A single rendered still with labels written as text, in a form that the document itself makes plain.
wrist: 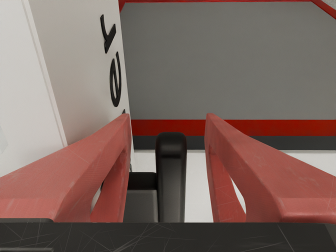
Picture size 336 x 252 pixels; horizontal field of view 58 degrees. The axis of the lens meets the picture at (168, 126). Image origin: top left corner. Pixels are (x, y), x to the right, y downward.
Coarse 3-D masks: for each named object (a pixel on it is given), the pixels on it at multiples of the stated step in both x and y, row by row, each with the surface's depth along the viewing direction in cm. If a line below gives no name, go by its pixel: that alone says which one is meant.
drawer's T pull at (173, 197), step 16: (160, 144) 11; (176, 144) 11; (160, 160) 11; (176, 160) 11; (144, 176) 13; (160, 176) 12; (176, 176) 12; (128, 192) 12; (144, 192) 12; (160, 192) 12; (176, 192) 12; (128, 208) 13; (144, 208) 13; (160, 208) 13; (176, 208) 13
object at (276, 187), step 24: (216, 120) 11; (216, 144) 10; (240, 144) 8; (264, 144) 8; (216, 168) 12; (240, 168) 8; (264, 168) 7; (288, 168) 7; (312, 168) 7; (216, 192) 11; (240, 192) 8; (264, 192) 6; (288, 192) 6; (312, 192) 6; (216, 216) 11; (240, 216) 11; (264, 216) 6; (288, 216) 5; (312, 216) 5
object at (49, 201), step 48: (96, 144) 8; (0, 192) 6; (48, 192) 6; (0, 240) 5; (48, 240) 5; (96, 240) 5; (144, 240) 5; (192, 240) 5; (240, 240) 5; (288, 240) 5
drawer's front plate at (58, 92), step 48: (0, 0) 6; (48, 0) 8; (96, 0) 12; (0, 48) 7; (48, 48) 8; (96, 48) 12; (0, 96) 8; (48, 96) 8; (96, 96) 12; (48, 144) 9; (96, 192) 12
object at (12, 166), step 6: (6, 150) 21; (0, 156) 22; (6, 156) 22; (12, 156) 22; (0, 162) 22; (6, 162) 22; (12, 162) 22; (0, 168) 22; (6, 168) 22; (12, 168) 22; (0, 174) 23
